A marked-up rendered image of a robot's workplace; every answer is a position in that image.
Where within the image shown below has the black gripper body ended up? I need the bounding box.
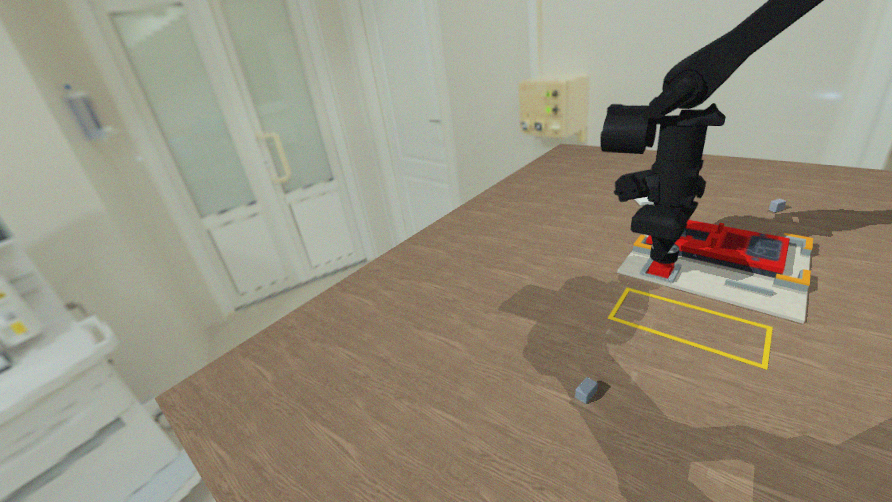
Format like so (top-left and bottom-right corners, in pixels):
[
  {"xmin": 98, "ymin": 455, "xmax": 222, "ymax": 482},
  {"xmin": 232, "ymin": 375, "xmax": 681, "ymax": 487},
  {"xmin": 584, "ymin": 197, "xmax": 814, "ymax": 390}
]
[{"xmin": 630, "ymin": 155, "xmax": 706, "ymax": 240}]

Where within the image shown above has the black wheel with white hub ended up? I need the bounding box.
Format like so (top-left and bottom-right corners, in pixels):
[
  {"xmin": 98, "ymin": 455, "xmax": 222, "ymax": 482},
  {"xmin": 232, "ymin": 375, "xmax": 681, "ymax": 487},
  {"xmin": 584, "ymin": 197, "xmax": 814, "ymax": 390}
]
[{"xmin": 650, "ymin": 244, "xmax": 679, "ymax": 264}]

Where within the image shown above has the yellow rectangular outline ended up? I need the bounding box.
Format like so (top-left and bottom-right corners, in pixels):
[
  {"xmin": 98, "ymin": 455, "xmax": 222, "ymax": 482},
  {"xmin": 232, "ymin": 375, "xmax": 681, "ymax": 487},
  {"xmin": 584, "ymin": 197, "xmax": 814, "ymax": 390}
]
[{"xmin": 608, "ymin": 287, "xmax": 772, "ymax": 370}]

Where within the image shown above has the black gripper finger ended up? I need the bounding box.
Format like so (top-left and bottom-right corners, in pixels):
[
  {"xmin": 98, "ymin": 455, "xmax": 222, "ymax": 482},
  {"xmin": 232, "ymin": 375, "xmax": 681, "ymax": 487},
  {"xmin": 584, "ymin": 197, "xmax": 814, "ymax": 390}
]
[
  {"xmin": 681, "ymin": 201, "xmax": 698, "ymax": 223},
  {"xmin": 651, "ymin": 236, "xmax": 677, "ymax": 260}
]

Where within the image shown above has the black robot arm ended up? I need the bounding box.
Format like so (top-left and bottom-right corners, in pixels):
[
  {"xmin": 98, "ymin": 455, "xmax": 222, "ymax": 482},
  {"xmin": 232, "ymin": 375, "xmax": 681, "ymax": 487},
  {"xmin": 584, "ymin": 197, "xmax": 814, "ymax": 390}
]
[{"xmin": 600, "ymin": 0, "xmax": 823, "ymax": 203}]

